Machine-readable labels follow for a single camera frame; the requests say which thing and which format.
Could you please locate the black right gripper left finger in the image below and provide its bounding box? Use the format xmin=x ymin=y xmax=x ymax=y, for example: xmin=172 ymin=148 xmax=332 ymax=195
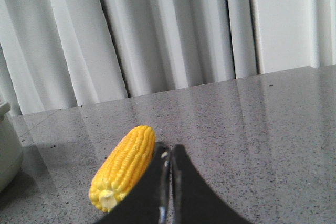
xmin=97 ymin=142 xmax=170 ymax=224

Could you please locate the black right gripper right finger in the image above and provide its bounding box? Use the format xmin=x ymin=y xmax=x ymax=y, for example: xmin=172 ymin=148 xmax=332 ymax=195
xmin=171 ymin=144 xmax=249 ymax=224

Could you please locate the yellow corn cob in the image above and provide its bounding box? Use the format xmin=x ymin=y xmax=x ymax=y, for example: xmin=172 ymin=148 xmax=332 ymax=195
xmin=88 ymin=125 xmax=156 ymax=212

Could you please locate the pale green electric pot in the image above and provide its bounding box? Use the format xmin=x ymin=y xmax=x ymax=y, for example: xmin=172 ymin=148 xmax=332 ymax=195
xmin=0 ymin=101 xmax=23 ymax=191

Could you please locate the white pleated curtain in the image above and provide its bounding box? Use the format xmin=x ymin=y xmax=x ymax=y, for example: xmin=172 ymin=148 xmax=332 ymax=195
xmin=1 ymin=0 xmax=335 ymax=115

